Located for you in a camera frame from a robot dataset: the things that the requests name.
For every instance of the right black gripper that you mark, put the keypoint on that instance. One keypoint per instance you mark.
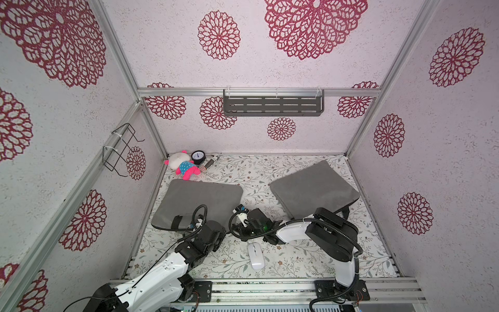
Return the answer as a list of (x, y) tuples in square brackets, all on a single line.
[(246, 220)]

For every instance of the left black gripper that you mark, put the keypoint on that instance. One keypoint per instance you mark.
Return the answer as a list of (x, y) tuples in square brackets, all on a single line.
[(222, 236)]

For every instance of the white computer mouse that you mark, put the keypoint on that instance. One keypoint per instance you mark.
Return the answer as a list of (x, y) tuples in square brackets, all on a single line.
[(257, 259)]

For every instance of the grey laptop bag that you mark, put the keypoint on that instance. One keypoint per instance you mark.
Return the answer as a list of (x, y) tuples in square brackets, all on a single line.
[(183, 197), (318, 186)]

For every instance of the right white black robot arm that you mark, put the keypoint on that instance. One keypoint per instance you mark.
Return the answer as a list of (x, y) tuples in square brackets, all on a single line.
[(335, 236)]

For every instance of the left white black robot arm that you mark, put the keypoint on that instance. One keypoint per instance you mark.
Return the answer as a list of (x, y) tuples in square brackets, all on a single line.
[(168, 280)]

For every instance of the small striped tool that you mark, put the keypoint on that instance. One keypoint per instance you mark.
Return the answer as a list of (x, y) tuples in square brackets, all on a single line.
[(209, 163)]

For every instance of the pink white plush toy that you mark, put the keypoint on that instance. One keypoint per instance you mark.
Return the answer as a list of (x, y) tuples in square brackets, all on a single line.
[(182, 164)]

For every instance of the black round gauge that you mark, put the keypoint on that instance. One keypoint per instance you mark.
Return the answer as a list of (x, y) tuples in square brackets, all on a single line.
[(198, 157)]

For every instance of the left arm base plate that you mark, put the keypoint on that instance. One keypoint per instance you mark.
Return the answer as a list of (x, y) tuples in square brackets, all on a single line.
[(197, 291)]

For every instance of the aluminium front rail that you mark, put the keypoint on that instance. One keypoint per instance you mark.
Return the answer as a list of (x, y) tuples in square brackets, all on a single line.
[(302, 291)]

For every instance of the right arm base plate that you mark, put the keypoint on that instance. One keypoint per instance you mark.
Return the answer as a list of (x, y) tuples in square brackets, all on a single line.
[(331, 290)]

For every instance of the grey metal wall shelf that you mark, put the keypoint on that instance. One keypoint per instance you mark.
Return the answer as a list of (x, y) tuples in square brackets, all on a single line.
[(307, 105)]

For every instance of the black wire wall rack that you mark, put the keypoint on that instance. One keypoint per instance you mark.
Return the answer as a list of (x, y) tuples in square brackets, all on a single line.
[(125, 157)]

